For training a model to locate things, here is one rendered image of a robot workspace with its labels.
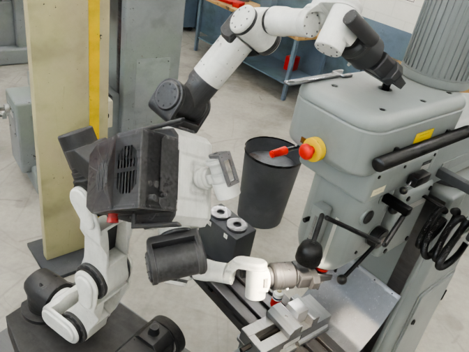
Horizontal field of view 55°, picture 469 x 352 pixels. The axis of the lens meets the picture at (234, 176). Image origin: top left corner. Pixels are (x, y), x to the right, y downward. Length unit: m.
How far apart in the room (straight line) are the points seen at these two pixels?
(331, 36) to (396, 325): 1.30
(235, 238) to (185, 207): 0.66
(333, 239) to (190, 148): 0.49
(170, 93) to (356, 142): 0.50
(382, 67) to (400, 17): 4.96
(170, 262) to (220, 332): 1.76
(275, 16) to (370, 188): 0.49
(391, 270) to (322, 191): 0.65
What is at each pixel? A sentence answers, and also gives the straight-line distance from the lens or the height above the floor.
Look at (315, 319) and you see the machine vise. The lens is 1.73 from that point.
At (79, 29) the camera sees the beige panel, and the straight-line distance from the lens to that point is 2.59.
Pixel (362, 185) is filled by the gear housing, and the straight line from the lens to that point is 1.19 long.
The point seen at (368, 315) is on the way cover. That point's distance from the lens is 1.94.
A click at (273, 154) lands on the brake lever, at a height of 1.70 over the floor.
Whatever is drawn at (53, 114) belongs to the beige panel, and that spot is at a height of 1.07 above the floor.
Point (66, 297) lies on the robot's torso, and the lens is 2.06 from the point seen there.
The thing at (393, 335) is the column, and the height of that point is 0.85.
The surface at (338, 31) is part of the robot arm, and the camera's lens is 1.05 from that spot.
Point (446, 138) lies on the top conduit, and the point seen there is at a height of 1.80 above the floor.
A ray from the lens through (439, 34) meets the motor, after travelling 1.35.
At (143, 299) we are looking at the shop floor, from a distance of 3.03.
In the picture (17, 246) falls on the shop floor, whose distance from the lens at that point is 3.45.
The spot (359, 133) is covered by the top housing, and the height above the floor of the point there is 1.85.
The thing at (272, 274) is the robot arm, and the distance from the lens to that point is 1.45.
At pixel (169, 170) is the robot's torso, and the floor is 1.63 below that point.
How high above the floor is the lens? 2.25
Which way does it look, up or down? 31 degrees down
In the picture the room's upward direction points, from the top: 11 degrees clockwise
